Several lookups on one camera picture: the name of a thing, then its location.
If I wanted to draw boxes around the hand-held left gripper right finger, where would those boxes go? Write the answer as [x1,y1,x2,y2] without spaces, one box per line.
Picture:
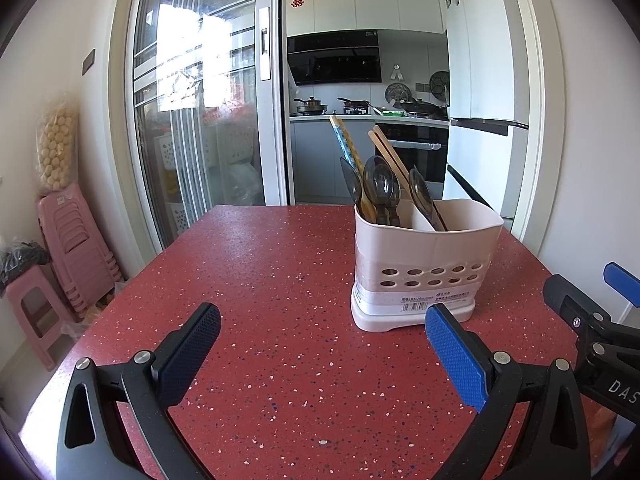
[425,304,593,480]

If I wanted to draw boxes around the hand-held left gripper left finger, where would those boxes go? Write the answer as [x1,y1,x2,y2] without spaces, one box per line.
[54,302,222,480]

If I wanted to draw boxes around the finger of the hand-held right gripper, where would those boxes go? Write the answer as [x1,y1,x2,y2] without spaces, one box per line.
[544,274,613,333]
[603,261,640,309]

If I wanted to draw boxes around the cream plastic utensil holder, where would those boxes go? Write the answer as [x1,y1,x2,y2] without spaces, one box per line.
[350,199,505,333]

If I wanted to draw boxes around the dark translucent plastic spoon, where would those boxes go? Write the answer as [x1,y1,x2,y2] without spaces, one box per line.
[387,170,402,227]
[340,156,364,211]
[408,166,446,232]
[362,156,396,226]

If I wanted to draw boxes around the plain bamboo chopstick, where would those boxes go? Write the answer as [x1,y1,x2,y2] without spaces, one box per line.
[374,125,448,232]
[368,130,446,232]

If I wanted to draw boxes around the blue patterned bamboo chopstick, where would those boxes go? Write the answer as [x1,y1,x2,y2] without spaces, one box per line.
[329,115,366,177]

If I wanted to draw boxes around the stack of pink stools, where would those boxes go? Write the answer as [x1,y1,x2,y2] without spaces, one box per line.
[37,182,126,321]

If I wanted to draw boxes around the pink plastic stool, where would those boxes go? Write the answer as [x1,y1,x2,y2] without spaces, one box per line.
[5,265,76,372]

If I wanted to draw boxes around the black plastic bag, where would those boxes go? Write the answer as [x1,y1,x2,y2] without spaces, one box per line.
[0,240,51,286]

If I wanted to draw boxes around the black built-in oven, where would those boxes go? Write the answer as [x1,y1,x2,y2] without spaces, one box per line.
[374,122,450,186]

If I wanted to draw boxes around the grey kitchen base cabinet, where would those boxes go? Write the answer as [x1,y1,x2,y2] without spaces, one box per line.
[289,117,376,206]

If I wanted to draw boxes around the black wok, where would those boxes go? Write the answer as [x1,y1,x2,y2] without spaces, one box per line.
[400,99,446,117]

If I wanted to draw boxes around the bag of yellow balls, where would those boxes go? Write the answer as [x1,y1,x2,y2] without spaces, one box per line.
[36,100,81,192]

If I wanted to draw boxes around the white refrigerator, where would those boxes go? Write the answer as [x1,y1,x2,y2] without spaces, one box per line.
[442,0,531,221]

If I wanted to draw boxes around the sliding glass door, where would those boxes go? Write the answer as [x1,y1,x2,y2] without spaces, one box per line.
[122,0,291,256]

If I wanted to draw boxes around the metal cooking pot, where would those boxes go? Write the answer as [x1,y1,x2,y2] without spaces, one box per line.
[294,96,328,115]

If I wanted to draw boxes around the black range hood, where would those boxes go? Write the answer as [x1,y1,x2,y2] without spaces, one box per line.
[286,30,383,87]

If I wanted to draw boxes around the white kitchen wall cabinets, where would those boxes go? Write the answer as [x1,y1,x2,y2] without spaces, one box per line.
[285,0,446,36]

